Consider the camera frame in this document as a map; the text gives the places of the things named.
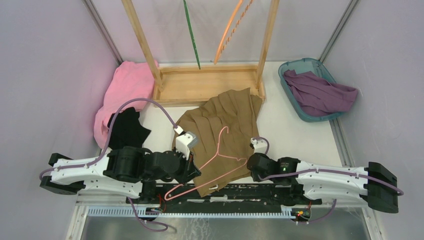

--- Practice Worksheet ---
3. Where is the pink thin hanger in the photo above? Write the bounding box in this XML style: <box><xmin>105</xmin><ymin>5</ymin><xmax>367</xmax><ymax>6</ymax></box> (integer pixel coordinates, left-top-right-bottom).
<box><xmin>164</xmin><ymin>126</ymin><xmax>248</xmax><ymax>201</ymax></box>

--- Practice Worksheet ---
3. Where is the tan brown pleated skirt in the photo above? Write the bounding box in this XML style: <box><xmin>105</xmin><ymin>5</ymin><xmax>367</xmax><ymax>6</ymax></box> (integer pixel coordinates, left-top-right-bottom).
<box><xmin>176</xmin><ymin>88</ymin><xmax>263</xmax><ymax>197</ymax></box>

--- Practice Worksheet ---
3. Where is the orange wavy hanger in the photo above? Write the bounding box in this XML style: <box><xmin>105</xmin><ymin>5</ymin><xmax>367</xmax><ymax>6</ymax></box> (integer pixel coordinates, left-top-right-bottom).
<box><xmin>213</xmin><ymin>0</ymin><xmax>254</xmax><ymax>65</ymax></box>

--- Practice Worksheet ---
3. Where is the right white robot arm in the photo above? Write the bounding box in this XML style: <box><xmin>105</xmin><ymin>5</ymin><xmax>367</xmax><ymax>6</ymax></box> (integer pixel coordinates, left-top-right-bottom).
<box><xmin>246</xmin><ymin>153</ymin><xmax>404</xmax><ymax>214</ymax></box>

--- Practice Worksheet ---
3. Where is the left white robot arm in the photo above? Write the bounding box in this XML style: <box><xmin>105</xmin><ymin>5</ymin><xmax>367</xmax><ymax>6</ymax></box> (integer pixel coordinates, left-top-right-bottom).
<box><xmin>39</xmin><ymin>146</ymin><xmax>201</xmax><ymax>204</ymax></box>

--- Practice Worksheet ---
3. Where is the green hanger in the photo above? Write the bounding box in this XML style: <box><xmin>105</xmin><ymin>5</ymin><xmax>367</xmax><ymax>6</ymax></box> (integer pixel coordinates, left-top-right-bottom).
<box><xmin>183</xmin><ymin>0</ymin><xmax>201</xmax><ymax>70</ymax></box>

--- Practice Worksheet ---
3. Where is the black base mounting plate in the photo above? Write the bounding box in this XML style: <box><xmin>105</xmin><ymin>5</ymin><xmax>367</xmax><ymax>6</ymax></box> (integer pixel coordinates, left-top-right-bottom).
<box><xmin>131</xmin><ymin>183</ymin><xmax>323</xmax><ymax>214</ymax></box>

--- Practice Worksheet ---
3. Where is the black garment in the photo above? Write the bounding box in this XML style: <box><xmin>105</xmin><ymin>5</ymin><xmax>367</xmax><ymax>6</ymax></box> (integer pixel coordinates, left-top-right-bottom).
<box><xmin>108</xmin><ymin>107</ymin><xmax>151</xmax><ymax>150</ymax></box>

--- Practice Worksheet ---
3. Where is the wooden clothes rack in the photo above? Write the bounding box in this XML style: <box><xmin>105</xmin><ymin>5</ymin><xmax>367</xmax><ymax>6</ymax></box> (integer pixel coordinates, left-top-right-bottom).
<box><xmin>122</xmin><ymin>0</ymin><xmax>280</xmax><ymax>107</ymax></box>

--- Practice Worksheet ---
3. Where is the purple garment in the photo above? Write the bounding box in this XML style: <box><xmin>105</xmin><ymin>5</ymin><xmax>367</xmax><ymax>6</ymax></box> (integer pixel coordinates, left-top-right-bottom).
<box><xmin>282</xmin><ymin>70</ymin><xmax>359</xmax><ymax>117</ymax></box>

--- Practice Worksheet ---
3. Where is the pink garment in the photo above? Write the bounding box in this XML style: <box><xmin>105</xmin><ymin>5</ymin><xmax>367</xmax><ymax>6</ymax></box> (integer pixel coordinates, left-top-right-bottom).
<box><xmin>93</xmin><ymin>61</ymin><xmax>155</xmax><ymax>148</ymax></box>

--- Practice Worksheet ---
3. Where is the teal plastic bin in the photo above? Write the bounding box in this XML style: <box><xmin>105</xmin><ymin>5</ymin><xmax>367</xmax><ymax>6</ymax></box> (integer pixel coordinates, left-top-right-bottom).
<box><xmin>277</xmin><ymin>57</ymin><xmax>347</xmax><ymax>123</ymax></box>

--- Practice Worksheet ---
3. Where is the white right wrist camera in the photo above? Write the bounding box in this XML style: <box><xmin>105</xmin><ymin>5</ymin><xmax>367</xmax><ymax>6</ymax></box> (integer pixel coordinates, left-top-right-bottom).
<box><xmin>250</xmin><ymin>136</ymin><xmax>270</xmax><ymax>155</ymax></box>

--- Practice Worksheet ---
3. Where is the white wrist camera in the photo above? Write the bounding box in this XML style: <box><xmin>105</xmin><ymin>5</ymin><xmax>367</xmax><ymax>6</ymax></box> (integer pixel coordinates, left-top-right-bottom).
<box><xmin>174</xmin><ymin>125</ymin><xmax>199</xmax><ymax>160</ymax></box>
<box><xmin>250</xmin><ymin>136</ymin><xmax>270</xmax><ymax>155</ymax></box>

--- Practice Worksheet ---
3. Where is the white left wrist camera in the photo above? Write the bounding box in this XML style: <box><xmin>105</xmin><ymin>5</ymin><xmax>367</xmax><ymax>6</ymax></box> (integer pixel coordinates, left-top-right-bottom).
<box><xmin>174</xmin><ymin>125</ymin><xmax>199</xmax><ymax>160</ymax></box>

